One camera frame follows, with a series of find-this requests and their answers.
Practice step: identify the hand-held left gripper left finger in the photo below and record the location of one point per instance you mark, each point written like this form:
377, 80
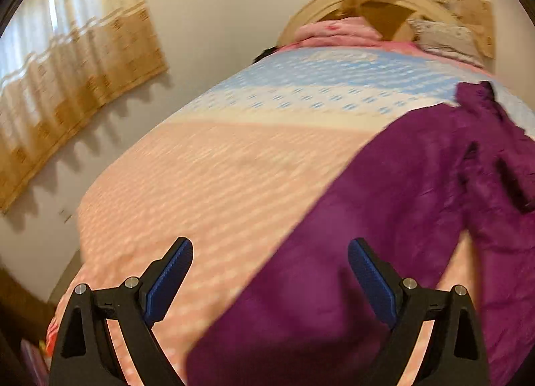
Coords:
169, 281

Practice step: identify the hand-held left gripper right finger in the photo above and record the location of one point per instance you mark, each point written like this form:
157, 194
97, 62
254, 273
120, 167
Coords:
370, 281

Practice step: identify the purple puffer jacket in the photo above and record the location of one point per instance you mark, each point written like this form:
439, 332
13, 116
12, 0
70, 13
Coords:
376, 202

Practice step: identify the bed with patterned bedspread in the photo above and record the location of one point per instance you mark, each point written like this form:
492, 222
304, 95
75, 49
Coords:
209, 168

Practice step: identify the brown wooden furniture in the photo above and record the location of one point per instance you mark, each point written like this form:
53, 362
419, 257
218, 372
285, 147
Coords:
21, 306

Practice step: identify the pink printed object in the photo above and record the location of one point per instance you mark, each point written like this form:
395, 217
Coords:
37, 359

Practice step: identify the dark cloth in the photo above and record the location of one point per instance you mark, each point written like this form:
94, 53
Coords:
264, 55

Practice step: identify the pink pillow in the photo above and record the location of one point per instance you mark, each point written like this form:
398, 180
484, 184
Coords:
338, 32

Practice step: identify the grey patterned pillow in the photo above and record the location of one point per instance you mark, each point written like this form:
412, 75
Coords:
447, 41

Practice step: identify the cream wooden headboard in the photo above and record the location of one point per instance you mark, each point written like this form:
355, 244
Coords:
317, 7

